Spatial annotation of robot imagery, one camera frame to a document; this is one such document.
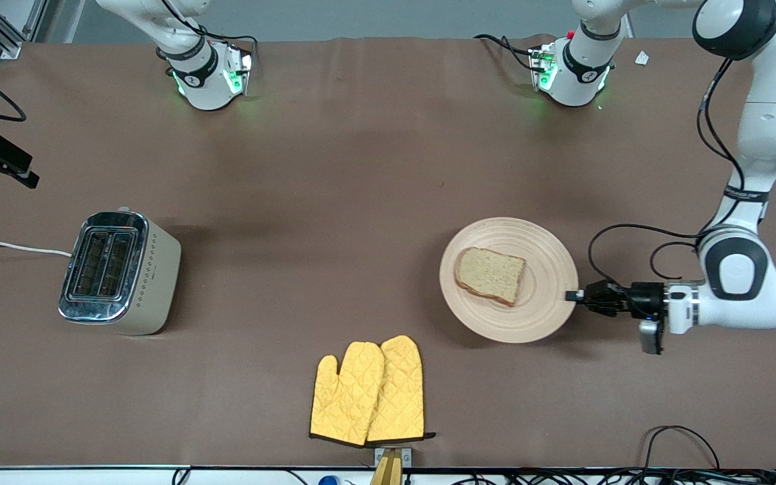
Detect round beige wooden plate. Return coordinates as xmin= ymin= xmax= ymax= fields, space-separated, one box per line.
xmin=439 ymin=217 xmax=579 ymax=344

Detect brown bread slice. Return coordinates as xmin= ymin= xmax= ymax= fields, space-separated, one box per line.
xmin=455 ymin=247 xmax=527 ymax=307

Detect beige chrome two-slot toaster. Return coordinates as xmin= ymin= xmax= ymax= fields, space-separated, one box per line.
xmin=58 ymin=206 xmax=183 ymax=336

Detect yellow quilted oven mitt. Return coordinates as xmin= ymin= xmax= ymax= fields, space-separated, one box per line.
xmin=309 ymin=342 xmax=386 ymax=447
xmin=366 ymin=335 xmax=437 ymax=443

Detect brown table cover mat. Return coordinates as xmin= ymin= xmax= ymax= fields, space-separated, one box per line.
xmin=0 ymin=35 xmax=776 ymax=470

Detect white toaster power cable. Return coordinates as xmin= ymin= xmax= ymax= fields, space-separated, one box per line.
xmin=0 ymin=240 xmax=73 ymax=258

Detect black looped cable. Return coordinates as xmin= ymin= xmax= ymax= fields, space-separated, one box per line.
xmin=643 ymin=425 xmax=722 ymax=472

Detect black cable bundle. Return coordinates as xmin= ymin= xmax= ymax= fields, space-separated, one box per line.
xmin=455 ymin=468 xmax=776 ymax=485

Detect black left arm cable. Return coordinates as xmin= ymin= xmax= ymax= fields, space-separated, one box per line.
xmin=588 ymin=57 xmax=746 ymax=284

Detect black right base cable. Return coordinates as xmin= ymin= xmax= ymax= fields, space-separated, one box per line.
xmin=159 ymin=0 xmax=259 ymax=65

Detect black base cable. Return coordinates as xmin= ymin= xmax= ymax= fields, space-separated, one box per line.
xmin=474 ymin=33 xmax=545 ymax=72
xmin=159 ymin=0 xmax=259 ymax=65

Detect grey metal bracket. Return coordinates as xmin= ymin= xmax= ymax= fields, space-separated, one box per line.
xmin=374 ymin=447 xmax=413 ymax=468

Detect tan wooden post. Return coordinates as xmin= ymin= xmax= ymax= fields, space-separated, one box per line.
xmin=369 ymin=450 xmax=403 ymax=485

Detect black left base cable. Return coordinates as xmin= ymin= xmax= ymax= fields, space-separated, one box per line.
xmin=474 ymin=33 xmax=545 ymax=72

